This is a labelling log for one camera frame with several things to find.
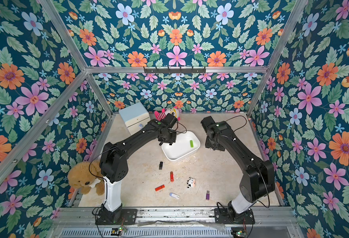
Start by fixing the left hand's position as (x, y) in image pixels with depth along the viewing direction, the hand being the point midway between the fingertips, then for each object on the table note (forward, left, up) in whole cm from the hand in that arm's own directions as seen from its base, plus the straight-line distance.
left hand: (174, 138), depth 90 cm
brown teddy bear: (-22, +43, +6) cm, 49 cm away
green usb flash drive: (+3, -11, -11) cm, 16 cm away
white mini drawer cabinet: (+17, +26, +3) cm, 31 cm away
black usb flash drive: (-12, +10, -11) cm, 19 cm away
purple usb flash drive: (-31, -17, -12) cm, 37 cm away
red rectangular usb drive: (-25, +10, -13) cm, 30 cm away
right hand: (-9, -23, +3) cm, 24 cm away
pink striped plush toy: (+27, +11, -5) cm, 30 cm away
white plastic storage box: (+3, -8, -11) cm, 14 cm away
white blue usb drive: (-30, +2, -12) cm, 32 cm away
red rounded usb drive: (-20, +3, -11) cm, 23 cm away
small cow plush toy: (-25, -8, -10) cm, 28 cm away
